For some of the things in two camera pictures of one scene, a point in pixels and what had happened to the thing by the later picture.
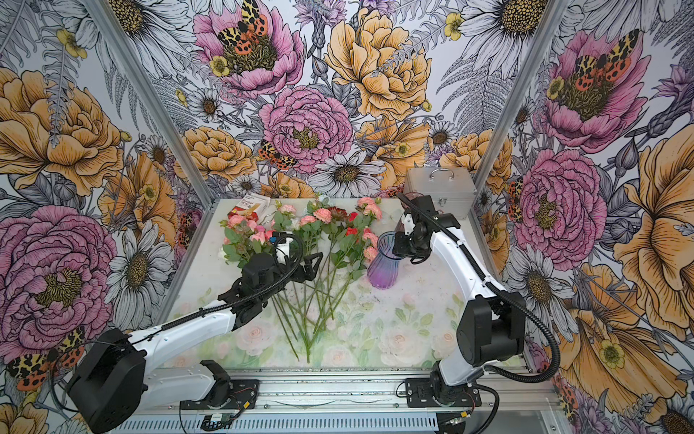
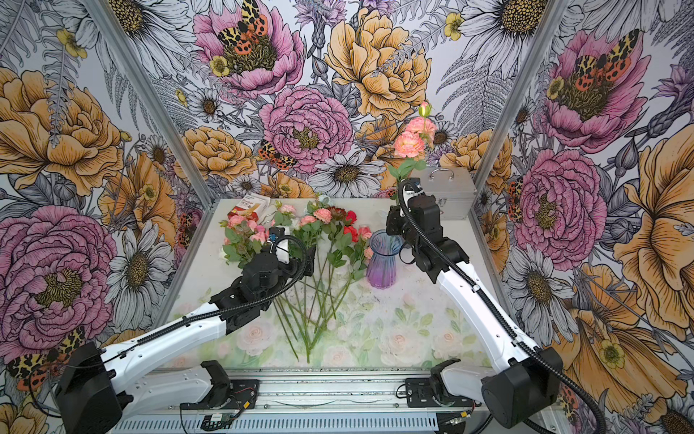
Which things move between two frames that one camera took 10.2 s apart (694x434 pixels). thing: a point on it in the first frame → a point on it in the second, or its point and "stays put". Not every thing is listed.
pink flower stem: x=370 y=241 → x=412 y=144
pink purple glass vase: x=383 y=270 stays put
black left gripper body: x=302 y=277 stays put
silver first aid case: x=453 y=189 stays put
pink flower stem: x=283 y=216 stays put
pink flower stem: x=366 y=209 → x=364 y=234
